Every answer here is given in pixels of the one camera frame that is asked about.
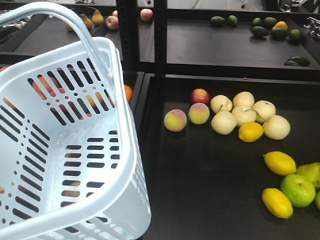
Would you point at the green apple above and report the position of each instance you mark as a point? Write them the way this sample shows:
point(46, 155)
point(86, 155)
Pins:
point(298, 189)

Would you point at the green pear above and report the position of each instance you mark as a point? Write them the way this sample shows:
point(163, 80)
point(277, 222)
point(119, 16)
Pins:
point(317, 200)
point(311, 172)

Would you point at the green pear upper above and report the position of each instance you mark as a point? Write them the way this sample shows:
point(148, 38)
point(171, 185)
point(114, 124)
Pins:
point(311, 172)

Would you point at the light blue plastic basket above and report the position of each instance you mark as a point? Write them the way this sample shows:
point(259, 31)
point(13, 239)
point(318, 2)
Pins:
point(70, 163)

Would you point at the yellow lemon near pears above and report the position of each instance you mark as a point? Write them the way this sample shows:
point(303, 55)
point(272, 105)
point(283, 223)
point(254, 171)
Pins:
point(250, 132)

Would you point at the green pear lower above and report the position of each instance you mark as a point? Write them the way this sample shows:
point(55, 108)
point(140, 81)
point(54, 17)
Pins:
point(317, 200)

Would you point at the peach right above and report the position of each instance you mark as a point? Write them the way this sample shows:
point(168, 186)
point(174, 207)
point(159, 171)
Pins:
point(198, 113)

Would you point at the white pear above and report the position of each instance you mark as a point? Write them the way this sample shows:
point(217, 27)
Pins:
point(277, 127)
point(223, 122)

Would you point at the small red apple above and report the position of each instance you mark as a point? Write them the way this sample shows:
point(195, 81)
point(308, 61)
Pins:
point(200, 95)

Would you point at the yellow lemon lower right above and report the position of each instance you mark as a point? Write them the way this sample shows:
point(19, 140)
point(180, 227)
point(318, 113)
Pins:
point(277, 203)

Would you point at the black shelf upright posts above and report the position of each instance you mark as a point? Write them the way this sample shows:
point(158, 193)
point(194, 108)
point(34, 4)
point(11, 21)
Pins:
point(143, 45)

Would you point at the white pear front right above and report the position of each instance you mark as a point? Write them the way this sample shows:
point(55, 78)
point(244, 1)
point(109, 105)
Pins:
point(277, 127)

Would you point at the large orange with nub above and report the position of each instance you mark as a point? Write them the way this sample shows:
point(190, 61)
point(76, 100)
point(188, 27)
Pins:
point(128, 92)

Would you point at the peach left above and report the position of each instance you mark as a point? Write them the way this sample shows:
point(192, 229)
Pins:
point(175, 120)

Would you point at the white pear front left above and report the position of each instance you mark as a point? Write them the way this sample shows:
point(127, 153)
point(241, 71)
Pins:
point(223, 122)

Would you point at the peach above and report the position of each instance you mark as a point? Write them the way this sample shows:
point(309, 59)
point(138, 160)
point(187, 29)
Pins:
point(198, 113)
point(175, 120)

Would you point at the yellow lemon upper right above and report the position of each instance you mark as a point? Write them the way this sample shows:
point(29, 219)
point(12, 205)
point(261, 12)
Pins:
point(280, 163)

